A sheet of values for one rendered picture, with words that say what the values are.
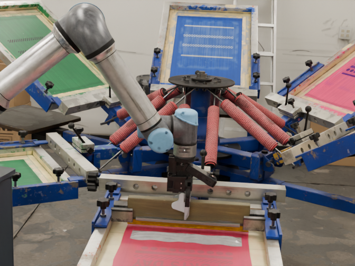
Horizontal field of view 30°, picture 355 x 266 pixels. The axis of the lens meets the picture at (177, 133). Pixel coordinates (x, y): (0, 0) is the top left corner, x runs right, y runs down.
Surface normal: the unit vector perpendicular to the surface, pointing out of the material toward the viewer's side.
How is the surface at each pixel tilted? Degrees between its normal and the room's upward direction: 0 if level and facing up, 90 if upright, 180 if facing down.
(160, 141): 90
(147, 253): 0
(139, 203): 90
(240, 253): 0
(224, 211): 90
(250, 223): 90
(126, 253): 0
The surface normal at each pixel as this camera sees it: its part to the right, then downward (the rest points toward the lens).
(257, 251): 0.04, -0.96
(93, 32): 0.19, -0.19
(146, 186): -0.07, 0.26
